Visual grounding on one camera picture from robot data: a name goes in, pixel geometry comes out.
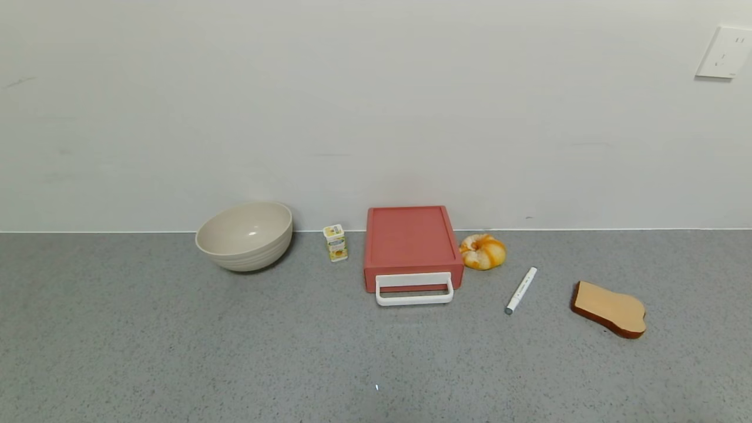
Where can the small yellow juice carton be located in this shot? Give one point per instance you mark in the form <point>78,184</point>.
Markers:
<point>335,242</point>

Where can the orange glazed bread roll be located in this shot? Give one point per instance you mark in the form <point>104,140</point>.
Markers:
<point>483,251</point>

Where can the beige ribbed bowl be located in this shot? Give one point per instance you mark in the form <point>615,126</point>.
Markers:
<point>245,238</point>

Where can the white marker pen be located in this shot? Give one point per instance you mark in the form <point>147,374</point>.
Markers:
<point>521,290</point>

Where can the toast slice with brown crust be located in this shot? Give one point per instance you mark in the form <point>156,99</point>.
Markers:
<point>608,306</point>

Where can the white wall socket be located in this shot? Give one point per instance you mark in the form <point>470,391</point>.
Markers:
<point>724,53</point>

